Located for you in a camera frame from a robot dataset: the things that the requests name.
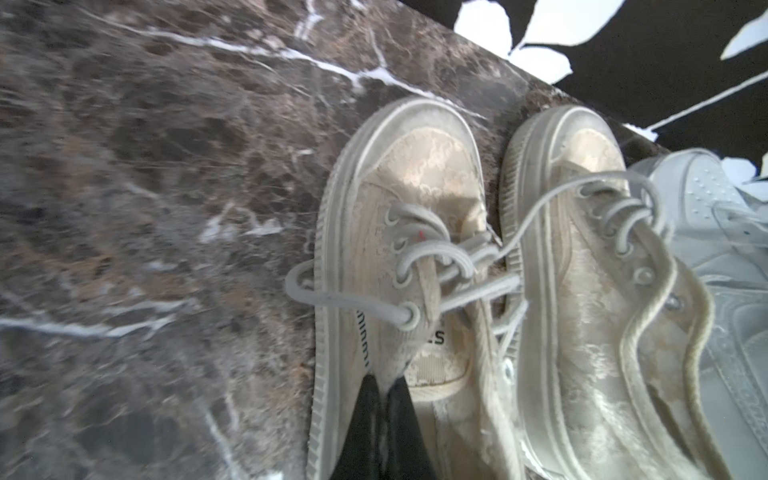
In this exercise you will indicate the beige sneaker one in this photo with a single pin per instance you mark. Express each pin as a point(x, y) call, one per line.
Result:
point(401, 286)
point(606, 358)

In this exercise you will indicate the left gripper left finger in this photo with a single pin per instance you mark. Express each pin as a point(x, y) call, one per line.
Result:
point(359, 458)

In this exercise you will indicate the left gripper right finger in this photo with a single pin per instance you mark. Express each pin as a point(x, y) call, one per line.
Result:
point(406, 453)

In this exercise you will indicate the white sneaker one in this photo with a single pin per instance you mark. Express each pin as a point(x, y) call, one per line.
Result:
point(724, 241)

